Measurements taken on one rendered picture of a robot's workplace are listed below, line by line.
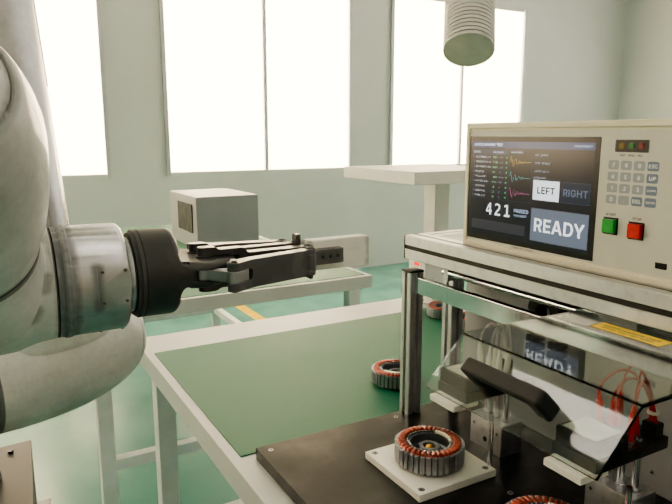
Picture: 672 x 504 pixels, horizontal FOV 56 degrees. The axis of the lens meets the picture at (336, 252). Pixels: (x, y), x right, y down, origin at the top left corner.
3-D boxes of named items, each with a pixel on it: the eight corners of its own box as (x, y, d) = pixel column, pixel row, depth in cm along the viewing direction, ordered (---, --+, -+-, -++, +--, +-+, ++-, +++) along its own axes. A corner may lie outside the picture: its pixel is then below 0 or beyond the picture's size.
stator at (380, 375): (378, 370, 150) (378, 355, 149) (424, 375, 147) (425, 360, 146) (365, 387, 140) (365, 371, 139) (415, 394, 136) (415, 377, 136)
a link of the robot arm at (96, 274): (64, 352, 47) (145, 340, 50) (54, 233, 46) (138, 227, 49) (52, 323, 55) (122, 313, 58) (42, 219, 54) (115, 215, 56)
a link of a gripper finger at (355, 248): (304, 240, 61) (307, 241, 60) (365, 234, 64) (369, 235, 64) (304, 270, 62) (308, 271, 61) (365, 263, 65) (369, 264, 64)
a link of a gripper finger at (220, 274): (173, 257, 54) (190, 268, 49) (231, 252, 57) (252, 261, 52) (175, 284, 55) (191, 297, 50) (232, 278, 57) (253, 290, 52)
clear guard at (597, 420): (594, 482, 55) (600, 417, 53) (424, 387, 75) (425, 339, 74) (790, 404, 70) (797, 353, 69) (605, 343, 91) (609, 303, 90)
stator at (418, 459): (423, 485, 95) (423, 463, 94) (380, 454, 104) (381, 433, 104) (478, 466, 100) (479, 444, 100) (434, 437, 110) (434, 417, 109)
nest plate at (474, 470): (419, 503, 92) (419, 495, 92) (365, 458, 105) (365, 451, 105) (495, 476, 100) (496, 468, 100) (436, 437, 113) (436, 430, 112)
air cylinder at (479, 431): (499, 458, 105) (501, 427, 104) (469, 440, 112) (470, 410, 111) (521, 451, 108) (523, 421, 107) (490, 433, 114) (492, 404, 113)
